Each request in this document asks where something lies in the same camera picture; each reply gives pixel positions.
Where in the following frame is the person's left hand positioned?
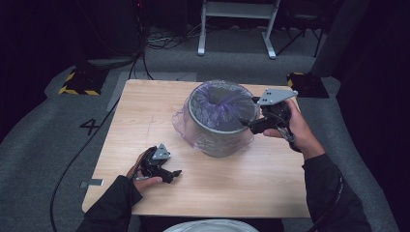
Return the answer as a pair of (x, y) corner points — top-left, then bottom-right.
(126, 150), (164, 193)

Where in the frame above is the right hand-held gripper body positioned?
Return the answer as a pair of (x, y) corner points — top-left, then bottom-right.
(249, 88), (300, 136)

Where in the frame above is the white round object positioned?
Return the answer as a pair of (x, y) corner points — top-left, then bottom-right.
(162, 218), (261, 232)

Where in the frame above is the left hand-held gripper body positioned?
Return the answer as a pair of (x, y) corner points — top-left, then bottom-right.
(138, 143), (173, 182)

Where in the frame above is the grey tape strip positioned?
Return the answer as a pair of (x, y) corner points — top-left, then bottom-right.
(79, 178), (105, 189)

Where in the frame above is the black floor cable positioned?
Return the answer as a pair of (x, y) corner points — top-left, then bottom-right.
(48, 51), (153, 232)

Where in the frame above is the round trash bin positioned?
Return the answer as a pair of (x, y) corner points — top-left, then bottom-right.
(183, 80), (259, 159)

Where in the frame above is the person's right hand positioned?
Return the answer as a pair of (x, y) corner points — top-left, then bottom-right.
(262, 98), (326, 161)

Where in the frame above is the black yellow striped base plate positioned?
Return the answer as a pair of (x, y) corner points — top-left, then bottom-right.
(58, 67), (109, 97)
(286, 72), (331, 100)

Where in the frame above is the purple plastic bag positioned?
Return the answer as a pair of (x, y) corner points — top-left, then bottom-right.
(171, 79), (260, 159)

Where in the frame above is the grey stand column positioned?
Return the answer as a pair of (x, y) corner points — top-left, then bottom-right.
(309, 0), (371, 78)

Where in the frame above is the white metal stand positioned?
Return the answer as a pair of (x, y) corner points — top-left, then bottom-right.
(196, 0), (282, 61)

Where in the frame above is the black chair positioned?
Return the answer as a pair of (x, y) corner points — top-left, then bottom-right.
(276, 0), (327, 58)

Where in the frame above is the bundle of floor cables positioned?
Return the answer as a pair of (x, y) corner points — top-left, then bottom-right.
(146, 23), (204, 51)

